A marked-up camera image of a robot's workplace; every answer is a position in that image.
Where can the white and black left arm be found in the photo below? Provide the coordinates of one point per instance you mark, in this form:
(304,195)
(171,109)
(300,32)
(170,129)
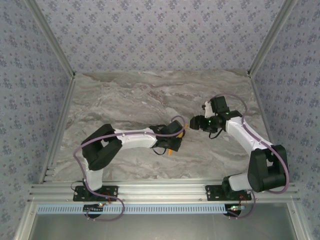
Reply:
(135,138)

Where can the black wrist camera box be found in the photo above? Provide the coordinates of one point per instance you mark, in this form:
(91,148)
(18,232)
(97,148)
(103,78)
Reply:
(220,105)
(173,128)

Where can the aluminium frame post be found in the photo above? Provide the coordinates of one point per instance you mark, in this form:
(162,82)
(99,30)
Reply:
(51,37)
(272,37)

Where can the small black circuit board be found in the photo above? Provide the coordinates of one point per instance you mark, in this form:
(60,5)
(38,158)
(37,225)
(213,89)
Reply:
(235,208)
(93,208)

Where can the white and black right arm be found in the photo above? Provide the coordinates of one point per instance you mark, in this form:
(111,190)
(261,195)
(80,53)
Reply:
(240,132)

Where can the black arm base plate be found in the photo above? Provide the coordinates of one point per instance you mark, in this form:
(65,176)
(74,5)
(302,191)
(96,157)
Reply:
(212,193)
(112,192)

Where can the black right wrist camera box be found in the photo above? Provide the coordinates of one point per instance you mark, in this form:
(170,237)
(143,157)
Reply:
(220,105)

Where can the aluminium frame rail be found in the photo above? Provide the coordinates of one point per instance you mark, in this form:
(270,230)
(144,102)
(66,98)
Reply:
(25,222)
(298,222)
(58,127)

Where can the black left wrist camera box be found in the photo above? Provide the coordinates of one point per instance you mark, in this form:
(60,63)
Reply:
(173,128)

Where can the wide aluminium frame beam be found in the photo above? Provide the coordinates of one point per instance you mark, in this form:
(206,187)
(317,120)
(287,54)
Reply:
(162,192)

